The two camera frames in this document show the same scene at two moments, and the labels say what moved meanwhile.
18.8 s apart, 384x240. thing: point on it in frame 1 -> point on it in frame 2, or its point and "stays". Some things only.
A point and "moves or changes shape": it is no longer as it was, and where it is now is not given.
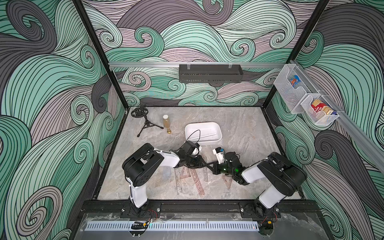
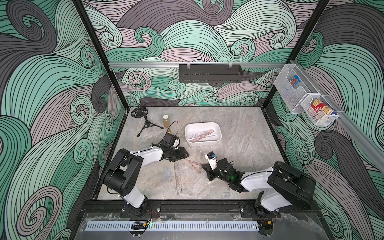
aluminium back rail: (176, 64) stays
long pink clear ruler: (178, 176) stays
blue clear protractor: (166, 172) stays
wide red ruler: (200, 188) -> (198, 138)
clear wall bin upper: (294, 88) stays
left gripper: (199, 159) -> (181, 154)
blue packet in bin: (295, 80) stays
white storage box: (203, 133) stays
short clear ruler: (205, 175) moves or changes shape
